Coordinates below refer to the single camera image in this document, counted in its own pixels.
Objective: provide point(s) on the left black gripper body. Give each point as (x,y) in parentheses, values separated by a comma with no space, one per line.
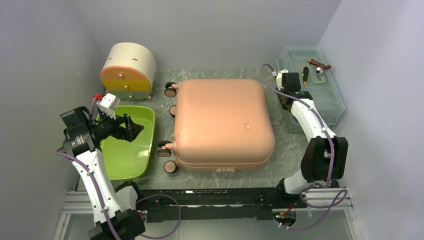
(106,127)

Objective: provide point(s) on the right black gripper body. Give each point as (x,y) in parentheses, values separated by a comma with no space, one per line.
(284,106)

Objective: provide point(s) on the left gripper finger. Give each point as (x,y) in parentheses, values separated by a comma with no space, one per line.
(130,124)
(127,134)

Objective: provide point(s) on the pink hard-shell suitcase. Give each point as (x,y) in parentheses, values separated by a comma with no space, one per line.
(220,125)

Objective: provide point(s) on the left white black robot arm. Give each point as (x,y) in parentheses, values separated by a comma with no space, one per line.
(114,212)

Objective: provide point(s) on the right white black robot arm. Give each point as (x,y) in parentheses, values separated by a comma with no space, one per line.
(324,159)

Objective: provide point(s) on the black yellow screwdriver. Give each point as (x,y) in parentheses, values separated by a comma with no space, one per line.
(305,75)

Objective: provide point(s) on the green plastic tray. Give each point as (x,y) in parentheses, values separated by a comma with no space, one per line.
(128,160)

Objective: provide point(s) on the clear plastic storage box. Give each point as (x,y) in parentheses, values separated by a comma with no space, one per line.
(322,88)

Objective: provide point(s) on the cream cylindrical drawer cabinet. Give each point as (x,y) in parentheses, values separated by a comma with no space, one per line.
(129,71)

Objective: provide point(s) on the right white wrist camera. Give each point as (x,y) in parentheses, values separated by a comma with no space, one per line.
(279,78)

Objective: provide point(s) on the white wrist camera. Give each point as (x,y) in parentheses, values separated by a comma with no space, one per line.
(108,104)
(279,78)

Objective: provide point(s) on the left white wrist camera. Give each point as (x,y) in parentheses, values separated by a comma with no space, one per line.
(108,104)

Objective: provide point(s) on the brown handled metal tool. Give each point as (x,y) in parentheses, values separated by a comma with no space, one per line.
(319,67)

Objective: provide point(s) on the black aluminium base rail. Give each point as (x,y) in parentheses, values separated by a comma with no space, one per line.
(237,203)

